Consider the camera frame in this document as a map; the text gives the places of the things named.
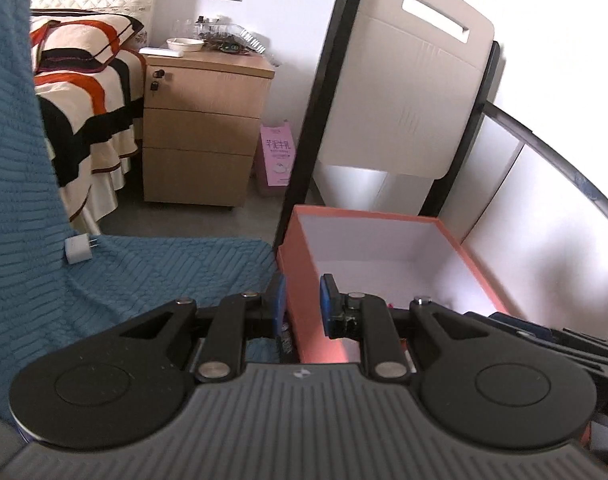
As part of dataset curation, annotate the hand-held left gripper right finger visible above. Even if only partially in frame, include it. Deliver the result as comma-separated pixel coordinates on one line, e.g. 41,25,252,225
320,274,489,382

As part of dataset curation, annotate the white black framed chair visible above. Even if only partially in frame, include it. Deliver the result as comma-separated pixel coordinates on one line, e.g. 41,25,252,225
283,0,502,262

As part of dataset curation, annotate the white charger plug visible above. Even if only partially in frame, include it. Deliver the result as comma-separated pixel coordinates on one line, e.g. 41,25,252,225
64,233,105,266

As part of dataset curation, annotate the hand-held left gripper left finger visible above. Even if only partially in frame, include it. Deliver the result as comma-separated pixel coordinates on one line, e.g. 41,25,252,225
119,274,287,382

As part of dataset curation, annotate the orange box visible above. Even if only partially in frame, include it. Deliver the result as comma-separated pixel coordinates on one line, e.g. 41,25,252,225
276,204,525,367

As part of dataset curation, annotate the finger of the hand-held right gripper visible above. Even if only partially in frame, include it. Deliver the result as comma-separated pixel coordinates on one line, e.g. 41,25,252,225
488,312,552,337

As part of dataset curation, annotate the striped pillow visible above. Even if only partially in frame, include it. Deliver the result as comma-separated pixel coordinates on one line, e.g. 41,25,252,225
30,14,146,75

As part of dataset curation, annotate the wooden nightstand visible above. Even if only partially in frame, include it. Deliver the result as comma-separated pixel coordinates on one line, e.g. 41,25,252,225
140,47,276,209

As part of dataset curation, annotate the blue knitted cloth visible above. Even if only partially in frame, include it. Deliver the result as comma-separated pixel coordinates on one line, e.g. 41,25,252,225
0,0,285,423

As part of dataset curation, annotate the white bowl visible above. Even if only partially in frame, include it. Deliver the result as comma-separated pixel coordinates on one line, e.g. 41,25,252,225
166,37,204,54

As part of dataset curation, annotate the pink milk carton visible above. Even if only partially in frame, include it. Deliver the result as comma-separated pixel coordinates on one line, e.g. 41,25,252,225
255,119,297,197

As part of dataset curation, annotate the striped bedspread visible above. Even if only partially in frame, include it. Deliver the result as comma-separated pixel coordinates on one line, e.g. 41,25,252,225
33,47,147,235

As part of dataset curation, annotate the clear plastic tray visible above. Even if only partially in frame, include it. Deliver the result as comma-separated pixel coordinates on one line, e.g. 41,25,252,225
198,17,268,57

